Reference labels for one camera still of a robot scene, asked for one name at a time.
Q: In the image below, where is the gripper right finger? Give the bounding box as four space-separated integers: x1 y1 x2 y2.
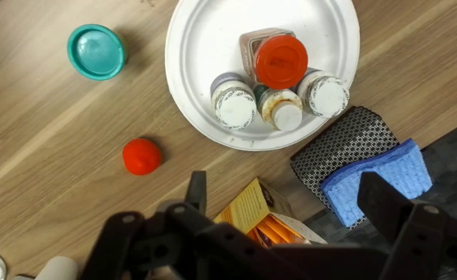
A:
357 171 457 280

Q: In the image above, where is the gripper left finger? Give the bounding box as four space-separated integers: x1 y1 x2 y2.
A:
80 170 279 280

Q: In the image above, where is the orange plushie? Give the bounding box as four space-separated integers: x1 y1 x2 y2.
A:
122 138 162 176

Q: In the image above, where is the white paper plate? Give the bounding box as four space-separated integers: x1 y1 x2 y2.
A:
165 0 360 151

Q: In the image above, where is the white cylinder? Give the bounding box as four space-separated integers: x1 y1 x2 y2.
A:
14 256 79 280

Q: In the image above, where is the blue sponge cloth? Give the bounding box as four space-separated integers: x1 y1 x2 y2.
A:
321 138 433 228

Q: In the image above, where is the dark grey woven mat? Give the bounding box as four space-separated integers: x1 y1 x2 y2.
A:
303 116 457 280

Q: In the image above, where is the black white patterned cloth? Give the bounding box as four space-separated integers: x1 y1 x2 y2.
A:
290 106 399 230

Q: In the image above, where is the row of orange packets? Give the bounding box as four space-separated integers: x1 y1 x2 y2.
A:
247 215 305 248

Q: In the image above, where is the yellow cardboard box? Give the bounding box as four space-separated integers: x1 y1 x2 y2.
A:
213 178 328 248

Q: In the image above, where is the bottle with white cap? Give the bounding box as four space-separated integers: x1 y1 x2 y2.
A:
295 68 350 118
210 73 257 130

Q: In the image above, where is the small bottle with stained cap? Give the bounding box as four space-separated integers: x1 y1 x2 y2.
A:
253 84 304 131

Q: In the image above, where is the teal lidded container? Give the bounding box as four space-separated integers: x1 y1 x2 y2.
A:
67 24 127 81

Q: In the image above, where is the bottle with orange lid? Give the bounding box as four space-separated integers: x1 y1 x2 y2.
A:
239 28 309 90

